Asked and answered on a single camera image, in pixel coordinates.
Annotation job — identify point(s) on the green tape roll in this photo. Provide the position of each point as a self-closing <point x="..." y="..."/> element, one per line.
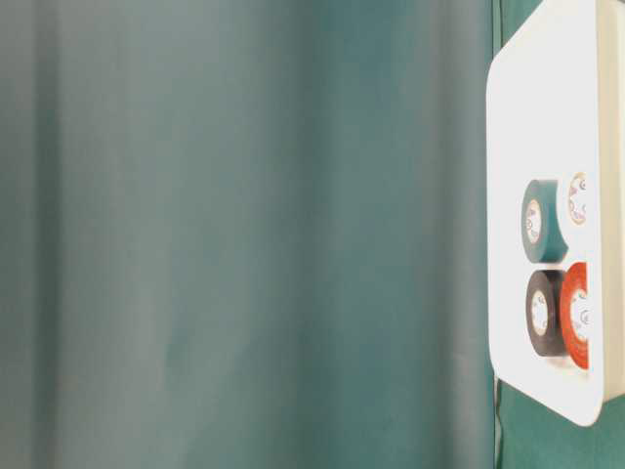
<point x="541" y="236"/>

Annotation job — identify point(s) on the black tape roll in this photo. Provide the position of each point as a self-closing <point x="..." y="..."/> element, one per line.
<point x="542" y="312"/>

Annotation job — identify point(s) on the white tape roll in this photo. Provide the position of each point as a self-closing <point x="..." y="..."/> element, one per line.
<point x="573" y="217"/>

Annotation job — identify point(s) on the red tape roll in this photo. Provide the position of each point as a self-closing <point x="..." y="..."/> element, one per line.
<point x="575" y="314"/>

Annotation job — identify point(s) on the green backdrop sheet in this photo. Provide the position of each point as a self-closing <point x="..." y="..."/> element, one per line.
<point x="244" y="234"/>

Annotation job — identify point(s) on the white plastic tray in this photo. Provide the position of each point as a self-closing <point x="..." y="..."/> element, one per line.
<point x="555" y="105"/>

